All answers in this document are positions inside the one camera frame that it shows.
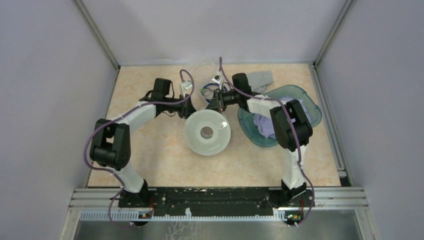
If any teal plastic basin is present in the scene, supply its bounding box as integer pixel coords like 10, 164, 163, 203
237, 84, 322, 148

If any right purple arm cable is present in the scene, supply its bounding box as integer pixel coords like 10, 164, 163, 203
218, 56, 316, 228

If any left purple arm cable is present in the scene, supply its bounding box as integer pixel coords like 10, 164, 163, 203
82, 69, 196, 230

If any lavender cloth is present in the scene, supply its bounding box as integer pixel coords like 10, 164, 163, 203
253, 98, 312, 139

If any clear plastic container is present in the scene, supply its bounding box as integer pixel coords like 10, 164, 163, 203
187, 57, 232, 110

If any grey towel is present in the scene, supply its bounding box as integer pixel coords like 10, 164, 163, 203
246, 70, 274, 94

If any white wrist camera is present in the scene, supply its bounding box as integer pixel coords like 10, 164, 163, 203
179, 80, 193, 98
212, 71, 223, 85

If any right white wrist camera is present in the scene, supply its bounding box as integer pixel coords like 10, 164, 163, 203
212, 71, 223, 85

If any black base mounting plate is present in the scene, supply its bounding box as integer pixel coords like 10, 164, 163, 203
118, 187, 312, 217

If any white perforated cable spool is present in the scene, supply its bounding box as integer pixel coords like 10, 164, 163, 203
184, 109, 231, 156

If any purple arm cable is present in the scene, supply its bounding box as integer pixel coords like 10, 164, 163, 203
218, 56, 316, 228
82, 69, 196, 230

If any white slotted cable duct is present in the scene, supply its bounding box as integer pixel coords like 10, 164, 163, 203
79, 208, 289, 222

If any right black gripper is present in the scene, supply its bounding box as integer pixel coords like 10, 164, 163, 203
204, 88, 241, 114

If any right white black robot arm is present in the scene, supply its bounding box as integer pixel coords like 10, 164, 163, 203
206, 73, 313, 206

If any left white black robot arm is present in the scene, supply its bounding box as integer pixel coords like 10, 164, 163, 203
84, 78, 195, 207

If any aluminium frame rail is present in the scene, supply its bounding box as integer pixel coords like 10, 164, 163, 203
68, 187, 369, 210

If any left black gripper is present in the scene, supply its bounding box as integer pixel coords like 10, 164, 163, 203
164, 93, 203, 120

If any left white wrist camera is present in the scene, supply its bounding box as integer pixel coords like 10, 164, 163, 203
179, 80, 193, 98

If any coiled blue cable in container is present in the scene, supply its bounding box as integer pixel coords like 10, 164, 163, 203
200, 84, 229, 103

